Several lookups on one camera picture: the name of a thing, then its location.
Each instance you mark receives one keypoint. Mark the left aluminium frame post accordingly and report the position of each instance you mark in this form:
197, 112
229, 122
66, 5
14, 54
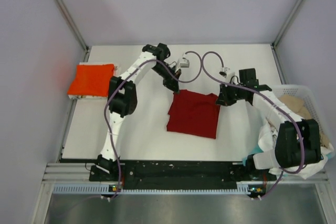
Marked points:
71, 24

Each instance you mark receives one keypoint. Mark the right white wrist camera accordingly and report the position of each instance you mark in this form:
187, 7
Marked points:
227, 74

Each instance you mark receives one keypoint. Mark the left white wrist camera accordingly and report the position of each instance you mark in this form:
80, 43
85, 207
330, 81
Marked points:
182, 62

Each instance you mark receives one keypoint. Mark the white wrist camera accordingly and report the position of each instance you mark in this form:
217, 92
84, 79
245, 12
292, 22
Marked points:
182, 62
227, 74

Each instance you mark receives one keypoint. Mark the folded white t shirt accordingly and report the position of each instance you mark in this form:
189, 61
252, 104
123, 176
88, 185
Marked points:
118, 69

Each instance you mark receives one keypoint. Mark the folded orange t shirt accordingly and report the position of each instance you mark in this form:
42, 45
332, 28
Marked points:
90, 79

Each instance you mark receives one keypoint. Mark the beige t shirt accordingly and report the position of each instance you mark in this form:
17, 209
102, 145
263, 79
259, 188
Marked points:
296, 105

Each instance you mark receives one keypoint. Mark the aluminium frame post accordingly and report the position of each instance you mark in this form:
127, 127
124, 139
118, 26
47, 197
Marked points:
71, 24
287, 23

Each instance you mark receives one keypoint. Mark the right aluminium frame post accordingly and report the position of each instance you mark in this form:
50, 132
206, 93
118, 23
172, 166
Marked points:
287, 23

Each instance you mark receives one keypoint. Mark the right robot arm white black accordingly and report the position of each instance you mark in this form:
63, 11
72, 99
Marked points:
287, 140

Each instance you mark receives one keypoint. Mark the white plastic laundry basket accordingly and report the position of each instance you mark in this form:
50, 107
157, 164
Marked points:
310, 102

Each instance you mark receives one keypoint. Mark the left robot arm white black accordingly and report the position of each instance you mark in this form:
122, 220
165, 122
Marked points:
122, 97

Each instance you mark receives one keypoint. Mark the teal t shirt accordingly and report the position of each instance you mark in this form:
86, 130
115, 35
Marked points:
256, 150

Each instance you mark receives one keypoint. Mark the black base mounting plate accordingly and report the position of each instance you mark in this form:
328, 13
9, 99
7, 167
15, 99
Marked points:
141, 174

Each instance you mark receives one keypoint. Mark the dark red t shirt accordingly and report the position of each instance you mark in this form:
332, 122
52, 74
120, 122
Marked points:
194, 114

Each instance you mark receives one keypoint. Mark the grey slotted cable duct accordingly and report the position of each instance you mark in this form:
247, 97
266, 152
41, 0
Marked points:
101, 189

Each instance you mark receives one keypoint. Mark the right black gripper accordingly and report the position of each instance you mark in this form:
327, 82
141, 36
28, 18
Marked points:
223, 98

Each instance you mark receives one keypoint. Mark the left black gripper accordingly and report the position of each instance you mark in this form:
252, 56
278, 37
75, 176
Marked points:
171, 83

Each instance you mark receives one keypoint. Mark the white flower print t shirt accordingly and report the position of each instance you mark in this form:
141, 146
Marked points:
267, 140

